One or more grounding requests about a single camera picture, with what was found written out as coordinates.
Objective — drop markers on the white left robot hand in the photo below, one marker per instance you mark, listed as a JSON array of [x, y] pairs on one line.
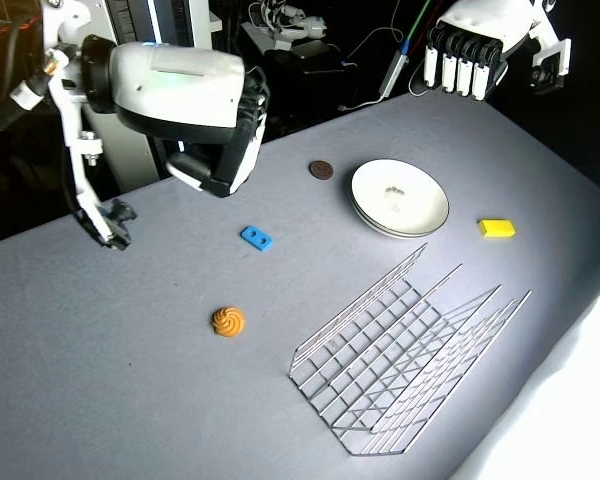
[[480, 25]]

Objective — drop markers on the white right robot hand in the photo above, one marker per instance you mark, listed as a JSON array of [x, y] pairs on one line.
[[180, 85]]

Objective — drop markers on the white ceramic plate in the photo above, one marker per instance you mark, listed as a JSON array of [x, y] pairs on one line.
[[380, 229], [400, 195]]

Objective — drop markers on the white robot torso column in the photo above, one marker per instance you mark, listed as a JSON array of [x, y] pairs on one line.
[[130, 160]]

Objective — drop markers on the grey adapter with blue plug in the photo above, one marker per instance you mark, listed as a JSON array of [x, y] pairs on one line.
[[394, 75]]

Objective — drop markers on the white gadget pile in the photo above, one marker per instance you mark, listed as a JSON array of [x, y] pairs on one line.
[[300, 25]]

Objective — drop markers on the black device box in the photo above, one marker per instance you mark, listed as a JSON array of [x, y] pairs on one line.
[[312, 50]]

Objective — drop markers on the dark brown round cookie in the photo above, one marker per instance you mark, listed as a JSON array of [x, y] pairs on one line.
[[321, 169]]

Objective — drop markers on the blue block with two holes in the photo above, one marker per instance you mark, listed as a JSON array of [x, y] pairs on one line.
[[256, 238]]

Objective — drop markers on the yellow rectangular block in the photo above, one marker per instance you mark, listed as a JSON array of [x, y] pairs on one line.
[[497, 228]]

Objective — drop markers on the orange swirl cookie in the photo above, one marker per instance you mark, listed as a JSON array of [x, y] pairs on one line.
[[228, 322]]

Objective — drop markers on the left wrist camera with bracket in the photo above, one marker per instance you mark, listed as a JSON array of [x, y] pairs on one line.
[[560, 52]]

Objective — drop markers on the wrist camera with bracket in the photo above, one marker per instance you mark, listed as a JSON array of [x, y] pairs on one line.
[[560, 52], [75, 130]]

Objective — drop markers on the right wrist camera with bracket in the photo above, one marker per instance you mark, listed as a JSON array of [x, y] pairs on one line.
[[75, 130]]

